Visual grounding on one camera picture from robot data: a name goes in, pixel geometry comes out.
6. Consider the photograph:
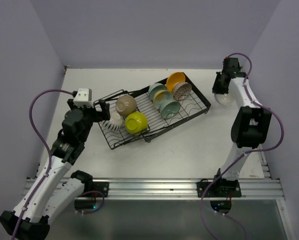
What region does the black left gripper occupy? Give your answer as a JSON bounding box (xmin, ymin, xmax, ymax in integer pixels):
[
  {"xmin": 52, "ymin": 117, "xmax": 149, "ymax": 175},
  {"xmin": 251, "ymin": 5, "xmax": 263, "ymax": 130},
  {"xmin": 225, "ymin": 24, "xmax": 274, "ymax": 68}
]
[{"xmin": 67, "ymin": 98, "xmax": 110, "ymax": 142}]

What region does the white blue striped bowl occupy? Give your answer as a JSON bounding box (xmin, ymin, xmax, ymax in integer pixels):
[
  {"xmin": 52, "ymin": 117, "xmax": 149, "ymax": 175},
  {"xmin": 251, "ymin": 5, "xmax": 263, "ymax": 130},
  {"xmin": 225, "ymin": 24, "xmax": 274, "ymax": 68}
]
[{"xmin": 101, "ymin": 111, "xmax": 123, "ymax": 132}]

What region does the white ribbed bowl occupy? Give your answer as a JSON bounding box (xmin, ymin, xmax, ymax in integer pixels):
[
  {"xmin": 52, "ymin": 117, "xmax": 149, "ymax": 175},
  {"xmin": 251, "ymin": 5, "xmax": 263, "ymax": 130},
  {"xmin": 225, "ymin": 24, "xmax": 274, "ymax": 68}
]
[{"xmin": 214, "ymin": 92, "xmax": 235, "ymax": 106}]

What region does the lime yellow bowl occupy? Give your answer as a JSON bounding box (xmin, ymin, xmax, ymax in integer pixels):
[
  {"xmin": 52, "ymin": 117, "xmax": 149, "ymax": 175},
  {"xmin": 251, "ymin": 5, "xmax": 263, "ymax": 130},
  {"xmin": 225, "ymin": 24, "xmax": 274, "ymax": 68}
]
[{"xmin": 125, "ymin": 111, "xmax": 148, "ymax": 135}]

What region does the light green bowl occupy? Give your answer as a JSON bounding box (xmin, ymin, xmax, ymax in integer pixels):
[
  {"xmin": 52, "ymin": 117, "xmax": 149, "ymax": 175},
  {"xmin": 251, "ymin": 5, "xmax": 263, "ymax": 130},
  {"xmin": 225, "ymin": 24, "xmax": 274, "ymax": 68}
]
[{"xmin": 159, "ymin": 99, "xmax": 181, "ymax": 119}]

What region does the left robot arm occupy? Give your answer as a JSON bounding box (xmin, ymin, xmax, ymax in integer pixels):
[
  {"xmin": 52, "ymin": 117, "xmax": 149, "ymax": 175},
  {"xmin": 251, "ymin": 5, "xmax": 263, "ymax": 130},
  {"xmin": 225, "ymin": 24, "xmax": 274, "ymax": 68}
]
[{"xmin": 0, "ymin": 99, "xmax": 110, "ymax": 240}]

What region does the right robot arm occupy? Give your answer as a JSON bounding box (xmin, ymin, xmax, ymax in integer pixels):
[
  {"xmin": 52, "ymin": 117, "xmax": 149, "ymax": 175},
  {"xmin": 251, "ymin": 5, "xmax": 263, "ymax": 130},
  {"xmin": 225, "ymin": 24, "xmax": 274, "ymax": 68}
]
[{"xmin": 206, "ymin": 56, "xmax": 272, "ymax": 198}]

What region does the beige bowl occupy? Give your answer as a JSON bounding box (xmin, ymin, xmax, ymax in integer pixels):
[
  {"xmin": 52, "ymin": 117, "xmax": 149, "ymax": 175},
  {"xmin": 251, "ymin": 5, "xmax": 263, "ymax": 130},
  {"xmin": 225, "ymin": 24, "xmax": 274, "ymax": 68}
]
[{"xmin": 115, "ymin": 94, "xmax": 137, "ymax": 117}]

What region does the brown patterned bowl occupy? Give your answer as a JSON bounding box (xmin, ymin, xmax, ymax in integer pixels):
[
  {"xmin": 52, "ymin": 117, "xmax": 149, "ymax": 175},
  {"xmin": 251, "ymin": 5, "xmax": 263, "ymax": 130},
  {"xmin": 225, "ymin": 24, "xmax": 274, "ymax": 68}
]
[{"xmin": 172, "ymin": 82, "xmax": 192, "ymax": 101}]

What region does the pale teal checked bowl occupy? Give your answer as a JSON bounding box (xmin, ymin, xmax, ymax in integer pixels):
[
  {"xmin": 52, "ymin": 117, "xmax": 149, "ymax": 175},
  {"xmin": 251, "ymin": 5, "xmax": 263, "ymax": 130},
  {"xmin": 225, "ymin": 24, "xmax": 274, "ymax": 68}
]
[{"xmin": 148, "ymin": 82, "xmax": 167, "ymax": 101}]

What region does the yellow sun pattern bowl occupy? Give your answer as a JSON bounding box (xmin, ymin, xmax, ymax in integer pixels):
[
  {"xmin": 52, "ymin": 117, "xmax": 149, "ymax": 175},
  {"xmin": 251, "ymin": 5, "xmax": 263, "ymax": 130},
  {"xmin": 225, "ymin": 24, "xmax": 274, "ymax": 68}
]
[{"xmin": 152, "ymin": 90, "xmax": 173, "ymax": 110}]

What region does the orange yellow bowl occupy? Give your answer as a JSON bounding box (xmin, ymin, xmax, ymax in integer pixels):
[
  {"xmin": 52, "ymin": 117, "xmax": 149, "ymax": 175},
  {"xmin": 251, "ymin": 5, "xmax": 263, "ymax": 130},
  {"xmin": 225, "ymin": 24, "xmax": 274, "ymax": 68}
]
[{"xmin": 166, "ymin": 72, "xmax": 186, "ymax": 92}]

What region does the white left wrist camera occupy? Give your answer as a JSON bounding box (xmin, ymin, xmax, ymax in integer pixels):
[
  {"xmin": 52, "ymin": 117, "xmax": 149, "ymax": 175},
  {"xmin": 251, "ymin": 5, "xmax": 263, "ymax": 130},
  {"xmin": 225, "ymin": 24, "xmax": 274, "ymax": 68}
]
[{"xmin": 73, "ymin": 88, "xmax": 93, "ymax": 108}]

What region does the black wire dish rack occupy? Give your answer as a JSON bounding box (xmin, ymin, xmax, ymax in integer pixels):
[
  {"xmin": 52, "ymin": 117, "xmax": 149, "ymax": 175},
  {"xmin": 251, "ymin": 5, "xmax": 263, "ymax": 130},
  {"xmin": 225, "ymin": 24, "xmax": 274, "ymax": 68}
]
[{"xmin": 98, "ymin": 77, "xmax": 211, "ymax": 150}]

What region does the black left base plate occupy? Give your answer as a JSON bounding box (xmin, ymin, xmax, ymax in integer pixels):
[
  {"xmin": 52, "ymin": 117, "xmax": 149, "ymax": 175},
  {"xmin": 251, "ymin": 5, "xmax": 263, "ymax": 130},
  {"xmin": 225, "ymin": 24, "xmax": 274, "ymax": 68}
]
[{"xmin": 90, "ymin": 181, "xmax": 110, "ymax": 199}]

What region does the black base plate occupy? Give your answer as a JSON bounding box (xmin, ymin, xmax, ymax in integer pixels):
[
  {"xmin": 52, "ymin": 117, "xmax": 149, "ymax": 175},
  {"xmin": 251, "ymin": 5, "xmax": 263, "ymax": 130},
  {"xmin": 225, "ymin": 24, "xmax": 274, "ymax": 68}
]
[
  {"xmin": 90, "ymin": 181, "xmax": 110, "ymax": 199},
  {"xmin": 196, "ymin": 178, "xmax": 242, "ymax": 198}
]

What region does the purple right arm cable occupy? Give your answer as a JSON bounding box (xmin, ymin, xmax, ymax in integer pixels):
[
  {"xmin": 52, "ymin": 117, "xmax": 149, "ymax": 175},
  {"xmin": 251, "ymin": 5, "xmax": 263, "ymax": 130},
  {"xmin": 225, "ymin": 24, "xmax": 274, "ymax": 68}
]
[{"xmin": 198, "ymin": 52, "xmax": 285, "ymax": 240}]

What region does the aluminium mounting rail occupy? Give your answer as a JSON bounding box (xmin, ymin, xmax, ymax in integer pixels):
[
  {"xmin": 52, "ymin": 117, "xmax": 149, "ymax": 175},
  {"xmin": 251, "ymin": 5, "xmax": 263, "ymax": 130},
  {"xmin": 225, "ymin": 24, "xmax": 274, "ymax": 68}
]
[{"xmin": 23, "ymin": 176, "xmax": 285, "ymax": 201}]

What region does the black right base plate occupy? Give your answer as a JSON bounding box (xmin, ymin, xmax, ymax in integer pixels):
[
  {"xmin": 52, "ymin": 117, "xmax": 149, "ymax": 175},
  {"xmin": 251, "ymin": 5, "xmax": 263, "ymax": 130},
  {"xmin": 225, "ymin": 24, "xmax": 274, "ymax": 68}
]
[{"xmin": 196, "ymin": 178, "xmax": 242, "ymax": 198}]

